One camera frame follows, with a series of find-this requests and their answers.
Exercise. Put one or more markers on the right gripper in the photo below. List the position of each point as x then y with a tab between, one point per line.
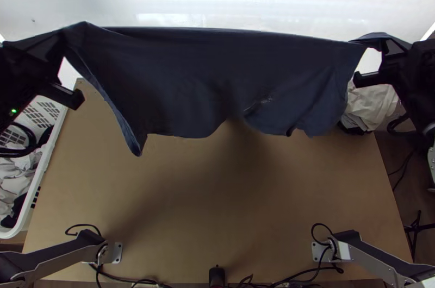
401	70

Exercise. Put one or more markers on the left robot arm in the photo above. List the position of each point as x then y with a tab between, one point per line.
51	260

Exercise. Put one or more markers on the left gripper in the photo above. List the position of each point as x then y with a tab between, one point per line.
37	74

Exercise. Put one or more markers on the white laundry basket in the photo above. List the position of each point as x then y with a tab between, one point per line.
47	157

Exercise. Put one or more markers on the heap of clothes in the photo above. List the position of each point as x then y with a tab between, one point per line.
370	108
13	179

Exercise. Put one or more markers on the black tripod stand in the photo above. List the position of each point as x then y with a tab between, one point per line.
417	227

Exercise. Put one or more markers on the dark t-shirt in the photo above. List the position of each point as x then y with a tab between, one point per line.
204	81

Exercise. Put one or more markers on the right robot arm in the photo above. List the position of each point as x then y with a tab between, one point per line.
373	257

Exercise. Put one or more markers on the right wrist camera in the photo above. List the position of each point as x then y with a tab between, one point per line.
368	79

